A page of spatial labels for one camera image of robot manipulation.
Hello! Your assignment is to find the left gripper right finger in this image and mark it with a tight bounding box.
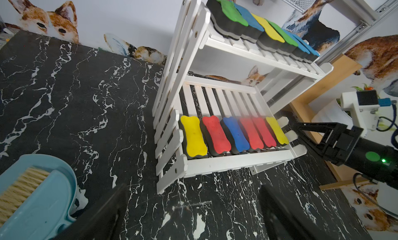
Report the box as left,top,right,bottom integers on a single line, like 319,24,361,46
259,185,323,240

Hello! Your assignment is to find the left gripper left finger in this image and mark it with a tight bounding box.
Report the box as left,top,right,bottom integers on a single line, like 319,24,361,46
54,184,127,240

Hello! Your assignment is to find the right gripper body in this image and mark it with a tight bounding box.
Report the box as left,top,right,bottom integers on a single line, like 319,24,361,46
320,123,364,165

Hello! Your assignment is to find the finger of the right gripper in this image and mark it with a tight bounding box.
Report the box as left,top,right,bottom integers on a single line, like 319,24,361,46
297,132,328,159
293,122,347,136

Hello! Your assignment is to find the blue eraser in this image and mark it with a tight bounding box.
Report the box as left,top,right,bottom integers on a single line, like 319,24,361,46
221,117,250,155
234,4,264,44
283,29,309,62
292,34,320,63

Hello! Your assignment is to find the white wooden shelf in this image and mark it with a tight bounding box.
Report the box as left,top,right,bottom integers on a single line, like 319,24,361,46
152,0,333,194

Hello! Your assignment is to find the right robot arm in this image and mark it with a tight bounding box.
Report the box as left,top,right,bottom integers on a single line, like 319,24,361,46
292,122,398,189

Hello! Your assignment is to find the wooden corner shelf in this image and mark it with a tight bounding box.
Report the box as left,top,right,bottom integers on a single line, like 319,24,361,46
288,54,362,191

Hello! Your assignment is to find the yellow eraser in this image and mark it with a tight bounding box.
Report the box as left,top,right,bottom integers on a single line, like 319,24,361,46
179,116,208,159
252,13,284,53
266,117,289,146

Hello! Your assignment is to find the red eraser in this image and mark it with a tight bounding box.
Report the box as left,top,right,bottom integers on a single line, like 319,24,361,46
252,117,277,148
238,118,264,152
200,116,231,157

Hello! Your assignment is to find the teal dustpan with brush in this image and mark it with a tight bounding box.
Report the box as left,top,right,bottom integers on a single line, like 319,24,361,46
1,154,78,240

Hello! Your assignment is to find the green eraser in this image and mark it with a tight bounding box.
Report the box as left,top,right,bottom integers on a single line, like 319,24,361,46
206,0,248,40
267,20,298,56

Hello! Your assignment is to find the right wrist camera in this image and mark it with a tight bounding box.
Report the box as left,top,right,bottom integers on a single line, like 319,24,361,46
341,90,397,137

